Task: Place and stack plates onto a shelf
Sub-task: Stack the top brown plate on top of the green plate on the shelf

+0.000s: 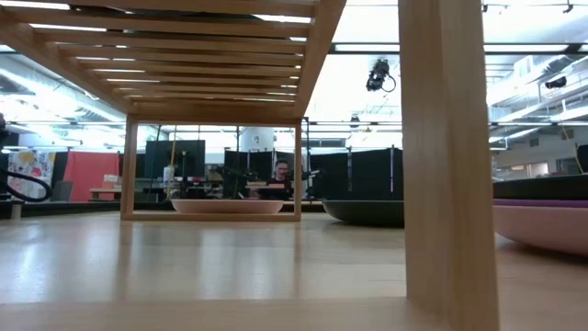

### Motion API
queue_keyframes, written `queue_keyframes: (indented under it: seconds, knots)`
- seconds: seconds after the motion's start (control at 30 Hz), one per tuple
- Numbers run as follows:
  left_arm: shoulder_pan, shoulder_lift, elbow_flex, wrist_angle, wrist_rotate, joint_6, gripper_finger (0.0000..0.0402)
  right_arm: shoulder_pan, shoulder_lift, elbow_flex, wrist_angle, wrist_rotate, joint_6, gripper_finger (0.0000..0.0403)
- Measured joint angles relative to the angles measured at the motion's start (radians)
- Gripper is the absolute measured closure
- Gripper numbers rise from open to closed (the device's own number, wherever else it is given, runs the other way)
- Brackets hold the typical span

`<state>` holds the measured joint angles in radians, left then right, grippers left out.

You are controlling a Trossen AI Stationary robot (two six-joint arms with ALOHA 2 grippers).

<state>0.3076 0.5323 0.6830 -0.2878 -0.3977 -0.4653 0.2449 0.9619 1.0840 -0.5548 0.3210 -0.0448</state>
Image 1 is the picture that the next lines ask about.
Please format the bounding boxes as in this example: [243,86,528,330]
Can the small peach plate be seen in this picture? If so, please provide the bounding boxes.
[170,198,286,215]

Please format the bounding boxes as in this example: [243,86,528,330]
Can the large peach plate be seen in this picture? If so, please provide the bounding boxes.
[493,204,588,257]

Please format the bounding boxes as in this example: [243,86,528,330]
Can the slatted wooden shelf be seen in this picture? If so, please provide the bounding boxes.
[0,0,501,331]

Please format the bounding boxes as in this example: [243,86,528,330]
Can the person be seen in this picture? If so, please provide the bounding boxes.
[256,158,298,201]

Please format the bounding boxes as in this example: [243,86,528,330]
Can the white cylinder tank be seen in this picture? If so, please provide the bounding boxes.
[239,127,276,153]

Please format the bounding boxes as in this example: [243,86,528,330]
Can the black partition curtain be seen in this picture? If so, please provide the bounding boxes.
[307,146,404,201]
[223,149,295,199]

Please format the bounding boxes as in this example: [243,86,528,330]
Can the small black plate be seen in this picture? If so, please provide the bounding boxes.
[322,199,405,227]

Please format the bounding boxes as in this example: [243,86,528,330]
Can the black monitor screen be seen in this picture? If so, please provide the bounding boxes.
[144,140,207,180]

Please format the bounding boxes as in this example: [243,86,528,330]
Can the yellow pole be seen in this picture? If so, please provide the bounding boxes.
[168,137,178,197]

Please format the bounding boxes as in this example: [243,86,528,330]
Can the low wooden table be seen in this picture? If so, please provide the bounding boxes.
[88,186,123,202]

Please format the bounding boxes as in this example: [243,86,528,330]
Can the red partition panel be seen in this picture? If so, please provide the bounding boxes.
[62,151,121,202]

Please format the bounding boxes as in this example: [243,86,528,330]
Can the colourful poster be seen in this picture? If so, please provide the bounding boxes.
[6,150,56,201]

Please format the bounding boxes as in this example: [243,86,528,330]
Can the black hanging camera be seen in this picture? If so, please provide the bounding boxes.
[365,58,397,94]

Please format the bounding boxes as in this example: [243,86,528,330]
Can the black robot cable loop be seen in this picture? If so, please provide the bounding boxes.
[0,168,54,203]

